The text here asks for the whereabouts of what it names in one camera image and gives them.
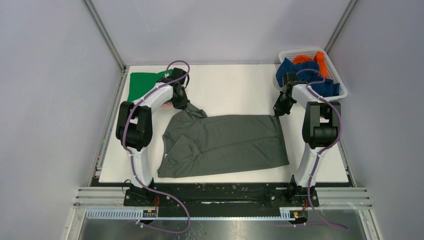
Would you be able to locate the orange t-shirt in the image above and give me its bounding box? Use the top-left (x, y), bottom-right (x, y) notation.
top-left (292, 51), bottom-right (329, 82)

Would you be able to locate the white plastic basket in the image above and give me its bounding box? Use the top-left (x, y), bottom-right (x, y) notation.
top-left (275, 47), bottom-right (348, 101)

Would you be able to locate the grey t-shirt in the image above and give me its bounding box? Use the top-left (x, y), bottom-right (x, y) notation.
top-left (157, 104), bottom-right (290, 179)

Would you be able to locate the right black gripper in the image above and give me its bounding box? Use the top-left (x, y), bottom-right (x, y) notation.
top-left (273, 91), bottom-right (295, 118)

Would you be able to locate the blue t-shirt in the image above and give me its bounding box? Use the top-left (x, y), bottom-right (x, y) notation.
top-left (275, 58), bottom-right (341, 99)

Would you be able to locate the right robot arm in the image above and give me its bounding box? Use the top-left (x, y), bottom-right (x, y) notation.
top-left (273, 72), bottom-right (342, 206)

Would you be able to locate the folded green t-shirt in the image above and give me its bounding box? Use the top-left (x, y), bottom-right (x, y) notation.
top-left (127, 71), bottom-right (165, 102)

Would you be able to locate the white slotted cable duct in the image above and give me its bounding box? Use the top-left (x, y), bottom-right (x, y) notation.
top-left (85, 204), bottom-right (303, 221)

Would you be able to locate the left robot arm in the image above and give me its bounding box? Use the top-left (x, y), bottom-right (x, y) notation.
top-left (115, 67), bottom-right (190, 206)

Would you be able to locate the folded pink t-shirt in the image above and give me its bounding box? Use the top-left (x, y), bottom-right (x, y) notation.
top-left (162, 102), bottom-right (173, 108)

